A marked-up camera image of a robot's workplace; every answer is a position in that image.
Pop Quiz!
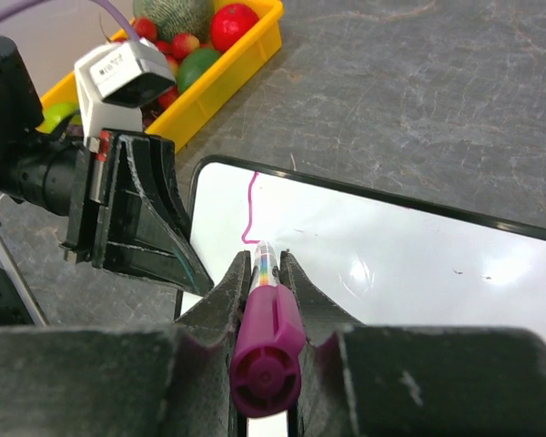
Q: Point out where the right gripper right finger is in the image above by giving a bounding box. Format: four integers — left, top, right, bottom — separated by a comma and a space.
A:
280, 252, 546, 436

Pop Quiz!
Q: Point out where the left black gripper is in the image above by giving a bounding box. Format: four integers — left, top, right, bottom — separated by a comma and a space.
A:
62, 130, 214, 296

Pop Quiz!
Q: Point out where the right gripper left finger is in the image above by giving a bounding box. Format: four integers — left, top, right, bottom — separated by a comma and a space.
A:
0, 251, 251, 436

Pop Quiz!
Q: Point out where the white marker purple cap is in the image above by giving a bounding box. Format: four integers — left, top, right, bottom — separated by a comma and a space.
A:
229, 241, 306, 419

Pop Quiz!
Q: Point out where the white whiteboard black frame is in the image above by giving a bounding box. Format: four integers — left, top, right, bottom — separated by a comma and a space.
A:
175, 154, 546, 437

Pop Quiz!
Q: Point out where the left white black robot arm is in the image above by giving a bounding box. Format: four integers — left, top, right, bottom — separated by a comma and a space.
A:
0, 36, 213, 296

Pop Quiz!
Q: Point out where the purple grape bunch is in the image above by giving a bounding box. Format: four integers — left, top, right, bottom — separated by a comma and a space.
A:
141, 101, 163, 131

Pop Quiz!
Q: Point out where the green pear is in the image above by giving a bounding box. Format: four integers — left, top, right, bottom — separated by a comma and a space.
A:
38, 102, 82, 133

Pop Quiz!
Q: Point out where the green lime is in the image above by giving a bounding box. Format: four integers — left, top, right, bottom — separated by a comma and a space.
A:
177, 47, 221, 94

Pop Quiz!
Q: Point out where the green netted melon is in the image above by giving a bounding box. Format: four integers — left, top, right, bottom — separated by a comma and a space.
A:
132, 0, 214, 43

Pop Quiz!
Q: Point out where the red apple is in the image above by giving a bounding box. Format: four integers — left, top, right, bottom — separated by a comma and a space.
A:
210, 3, 259, 53

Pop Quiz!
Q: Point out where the yellow plastic bin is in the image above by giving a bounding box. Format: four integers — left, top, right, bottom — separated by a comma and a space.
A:
41, 1, 284, 152

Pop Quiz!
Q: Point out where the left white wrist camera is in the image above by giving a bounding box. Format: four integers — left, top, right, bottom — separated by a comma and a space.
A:
74, 39, 176, 138

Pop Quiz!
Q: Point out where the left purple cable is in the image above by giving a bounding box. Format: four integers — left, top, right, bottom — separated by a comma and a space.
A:
0, 0, 142, 45

